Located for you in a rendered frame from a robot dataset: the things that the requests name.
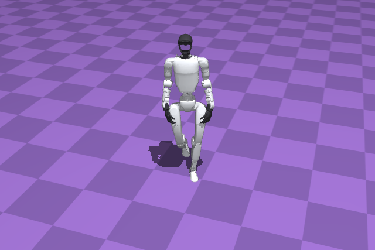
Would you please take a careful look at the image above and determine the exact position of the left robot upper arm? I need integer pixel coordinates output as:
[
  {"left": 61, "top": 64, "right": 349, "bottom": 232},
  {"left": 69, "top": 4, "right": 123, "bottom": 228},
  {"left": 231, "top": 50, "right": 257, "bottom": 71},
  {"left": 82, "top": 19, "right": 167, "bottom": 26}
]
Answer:
[{"left": 197, "top": 57, "right": 210, "bottom": 88}]

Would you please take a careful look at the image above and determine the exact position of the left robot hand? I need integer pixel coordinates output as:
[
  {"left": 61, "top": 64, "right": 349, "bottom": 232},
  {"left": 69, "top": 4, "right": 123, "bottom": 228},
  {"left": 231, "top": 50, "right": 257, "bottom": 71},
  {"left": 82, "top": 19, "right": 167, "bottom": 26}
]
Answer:
[{"left": 200, "top": 104, "right": 213, "bottom": 123}]

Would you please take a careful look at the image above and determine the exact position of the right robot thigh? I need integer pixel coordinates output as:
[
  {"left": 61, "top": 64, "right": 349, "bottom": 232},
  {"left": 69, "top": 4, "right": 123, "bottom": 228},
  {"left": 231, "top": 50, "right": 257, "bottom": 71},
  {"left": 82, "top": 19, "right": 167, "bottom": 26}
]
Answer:
[{"left": 169, "top": 102, "right": 186, "bottom": 145}]

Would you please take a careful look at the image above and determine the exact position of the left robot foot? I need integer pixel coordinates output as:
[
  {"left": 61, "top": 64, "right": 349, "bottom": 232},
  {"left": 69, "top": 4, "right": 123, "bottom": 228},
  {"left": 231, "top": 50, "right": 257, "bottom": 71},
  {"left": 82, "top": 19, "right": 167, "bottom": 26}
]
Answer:
[{"left": 189, "top": 167, "right": 198, "bottom": 182}]

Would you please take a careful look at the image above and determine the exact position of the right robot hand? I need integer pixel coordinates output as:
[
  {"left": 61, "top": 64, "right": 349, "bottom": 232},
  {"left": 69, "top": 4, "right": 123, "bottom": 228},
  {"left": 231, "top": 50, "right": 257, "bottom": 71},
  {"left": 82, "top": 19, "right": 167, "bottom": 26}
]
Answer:
[{"left": 163, "top": 103, "right": 176, "bottom": 124}]

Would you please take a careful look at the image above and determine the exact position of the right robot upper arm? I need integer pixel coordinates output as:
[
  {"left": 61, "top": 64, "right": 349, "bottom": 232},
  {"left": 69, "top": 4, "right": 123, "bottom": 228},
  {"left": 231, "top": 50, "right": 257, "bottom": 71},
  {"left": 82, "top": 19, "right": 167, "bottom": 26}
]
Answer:
[{"left": 164, "top": 57, "right": 175, "bottom": 88}]

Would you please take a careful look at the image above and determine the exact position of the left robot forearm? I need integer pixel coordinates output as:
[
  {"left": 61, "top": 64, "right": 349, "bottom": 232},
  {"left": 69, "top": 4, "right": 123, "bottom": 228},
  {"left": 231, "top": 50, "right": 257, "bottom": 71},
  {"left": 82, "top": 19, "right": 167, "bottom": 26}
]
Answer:
[{"left": 204, "top": 81, "right": 214, "bottom": 109}]

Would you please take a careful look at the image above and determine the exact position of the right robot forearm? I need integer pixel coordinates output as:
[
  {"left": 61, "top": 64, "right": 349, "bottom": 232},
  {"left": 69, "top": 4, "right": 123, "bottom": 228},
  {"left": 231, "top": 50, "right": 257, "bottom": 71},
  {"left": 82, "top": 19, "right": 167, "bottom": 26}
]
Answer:
[{"left": 162, "top": 81, "right": 171, "bottom": 108}]

